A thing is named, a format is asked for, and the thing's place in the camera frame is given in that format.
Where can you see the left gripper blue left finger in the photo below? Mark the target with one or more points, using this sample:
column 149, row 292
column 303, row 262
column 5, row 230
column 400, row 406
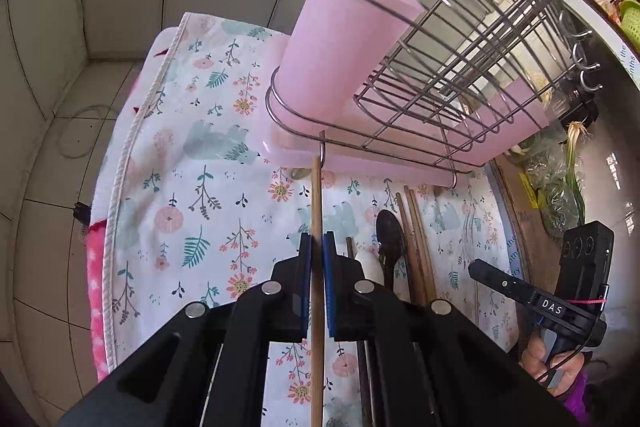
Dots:
column 292, row 308

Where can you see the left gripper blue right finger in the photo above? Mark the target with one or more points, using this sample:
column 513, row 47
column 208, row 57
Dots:
column 344, row 315

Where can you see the light wooden chopstick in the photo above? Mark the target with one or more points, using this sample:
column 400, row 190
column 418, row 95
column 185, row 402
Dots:
column 316, row 298

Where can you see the white spoon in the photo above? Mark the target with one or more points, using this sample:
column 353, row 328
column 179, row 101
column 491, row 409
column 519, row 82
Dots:
column 371, row 266

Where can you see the floral tablecloth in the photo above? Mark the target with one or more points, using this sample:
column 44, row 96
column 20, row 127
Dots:
column 194, row 212

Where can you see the pink towel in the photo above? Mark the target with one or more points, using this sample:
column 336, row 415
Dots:
column 94, row 240

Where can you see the pink utensil cup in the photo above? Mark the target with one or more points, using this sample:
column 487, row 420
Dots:
column 334, row 47

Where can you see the metal wire dish rack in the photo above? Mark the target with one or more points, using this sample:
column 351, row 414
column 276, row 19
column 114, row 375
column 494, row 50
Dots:
column 506, row 21

